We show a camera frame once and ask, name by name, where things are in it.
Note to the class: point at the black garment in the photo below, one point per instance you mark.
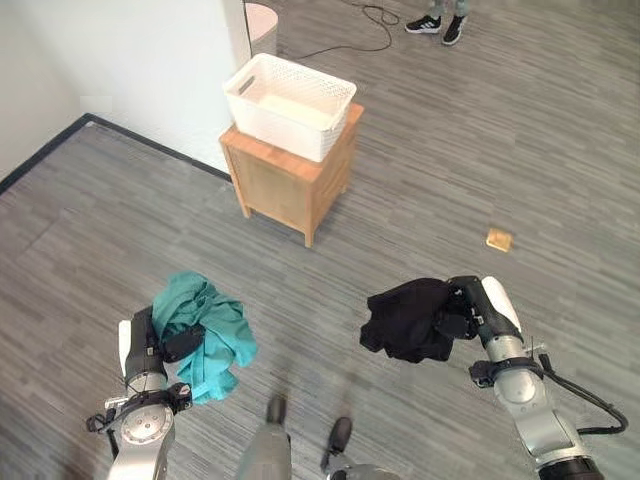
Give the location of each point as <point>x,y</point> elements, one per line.
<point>407,320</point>

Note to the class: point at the small wooden block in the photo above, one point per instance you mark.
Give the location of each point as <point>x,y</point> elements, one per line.
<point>499,240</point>

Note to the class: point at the round pink pouf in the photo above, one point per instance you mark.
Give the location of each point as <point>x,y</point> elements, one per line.
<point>261,25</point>

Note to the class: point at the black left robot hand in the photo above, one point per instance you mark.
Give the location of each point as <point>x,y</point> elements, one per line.
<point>142,345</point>

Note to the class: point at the wooden bedside cabinet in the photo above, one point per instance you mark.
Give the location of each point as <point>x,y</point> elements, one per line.
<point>295,182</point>

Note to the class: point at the teal garment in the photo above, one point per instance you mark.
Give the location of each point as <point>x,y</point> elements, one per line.
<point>210,330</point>

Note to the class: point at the silver robot left leg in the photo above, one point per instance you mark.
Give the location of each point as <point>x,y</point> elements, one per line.
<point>267,445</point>

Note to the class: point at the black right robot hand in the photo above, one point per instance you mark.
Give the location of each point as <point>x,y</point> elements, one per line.
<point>477,307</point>

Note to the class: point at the white plastic laundry basket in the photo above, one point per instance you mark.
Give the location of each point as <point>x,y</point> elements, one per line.
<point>287,107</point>

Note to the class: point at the person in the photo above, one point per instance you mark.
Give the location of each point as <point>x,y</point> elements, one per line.
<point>440,20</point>

